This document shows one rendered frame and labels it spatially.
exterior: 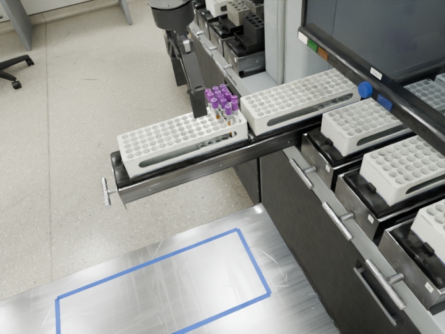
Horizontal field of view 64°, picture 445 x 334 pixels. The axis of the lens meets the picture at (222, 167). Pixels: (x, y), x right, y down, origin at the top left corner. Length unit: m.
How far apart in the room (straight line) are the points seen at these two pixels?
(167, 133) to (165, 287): 0.37
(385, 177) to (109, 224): 1.41
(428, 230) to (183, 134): 0.53
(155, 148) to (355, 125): 0.45
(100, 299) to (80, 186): 1.48
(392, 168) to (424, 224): 0.12
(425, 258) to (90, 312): 0.57
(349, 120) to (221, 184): 1.12
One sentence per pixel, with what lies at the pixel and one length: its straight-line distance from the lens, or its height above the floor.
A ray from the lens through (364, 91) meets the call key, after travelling 0.73.
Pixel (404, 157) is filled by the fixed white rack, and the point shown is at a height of 0.87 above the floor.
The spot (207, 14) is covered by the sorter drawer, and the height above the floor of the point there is 0.82.
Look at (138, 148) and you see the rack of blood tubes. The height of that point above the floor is 0.86.
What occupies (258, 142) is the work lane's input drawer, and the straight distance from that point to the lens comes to 0.87.
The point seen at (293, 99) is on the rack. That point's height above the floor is 0.86.
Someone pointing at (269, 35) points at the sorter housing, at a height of 0.88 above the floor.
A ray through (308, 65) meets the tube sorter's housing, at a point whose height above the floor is 0.88.
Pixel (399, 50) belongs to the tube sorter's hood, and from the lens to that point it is 0.68.
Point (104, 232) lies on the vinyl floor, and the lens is 1.85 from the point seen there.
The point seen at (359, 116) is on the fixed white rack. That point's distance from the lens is 0.87.
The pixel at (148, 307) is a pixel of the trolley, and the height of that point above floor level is 0.82.
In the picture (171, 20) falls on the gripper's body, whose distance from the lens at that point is 0.68.
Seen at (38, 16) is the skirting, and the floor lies 0.06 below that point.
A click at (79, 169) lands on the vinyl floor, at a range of 2.22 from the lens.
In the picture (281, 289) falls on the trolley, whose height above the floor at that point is 0.82.
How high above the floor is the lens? 1.39
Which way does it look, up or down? 45 degrees down
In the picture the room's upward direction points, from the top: 9 degrees counter-clockwise
